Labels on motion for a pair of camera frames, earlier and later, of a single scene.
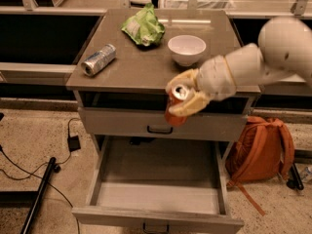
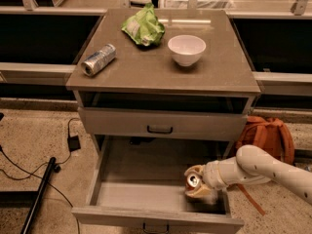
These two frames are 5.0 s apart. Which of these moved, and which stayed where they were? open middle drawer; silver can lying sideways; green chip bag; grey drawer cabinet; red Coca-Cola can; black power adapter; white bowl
Moved: red Coca-Cola can
Stayed: white bowl; black power adapter; silver can lying sideways; open middle drawer; green chip bag; grey drawer cabinet
